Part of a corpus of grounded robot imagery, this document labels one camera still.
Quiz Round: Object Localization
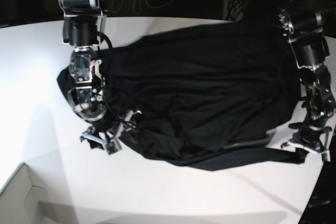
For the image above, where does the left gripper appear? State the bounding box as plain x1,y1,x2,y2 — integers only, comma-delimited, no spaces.
280,129,330,155

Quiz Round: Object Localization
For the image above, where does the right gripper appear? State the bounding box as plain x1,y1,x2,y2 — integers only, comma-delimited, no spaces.
80,110,142,146

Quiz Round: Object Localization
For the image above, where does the black long-sleeve t-shirt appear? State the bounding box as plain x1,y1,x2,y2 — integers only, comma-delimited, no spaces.
56,22,308,173

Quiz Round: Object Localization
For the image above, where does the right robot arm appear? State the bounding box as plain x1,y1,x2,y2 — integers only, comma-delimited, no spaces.
58,0,136,153

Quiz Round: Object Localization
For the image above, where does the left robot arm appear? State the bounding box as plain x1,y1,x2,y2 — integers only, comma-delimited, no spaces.
278,0,335,162

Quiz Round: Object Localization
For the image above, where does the white cardboard box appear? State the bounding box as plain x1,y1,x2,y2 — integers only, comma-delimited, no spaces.
1,163,79,223

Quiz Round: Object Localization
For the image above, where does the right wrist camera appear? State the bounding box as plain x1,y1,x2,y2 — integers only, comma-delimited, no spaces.
103,141,122,155

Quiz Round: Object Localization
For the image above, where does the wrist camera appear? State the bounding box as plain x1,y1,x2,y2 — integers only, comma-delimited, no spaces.
103,141,122,155
321,150,331,164

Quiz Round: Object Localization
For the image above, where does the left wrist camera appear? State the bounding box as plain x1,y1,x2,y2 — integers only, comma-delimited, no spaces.
321,150,331,164

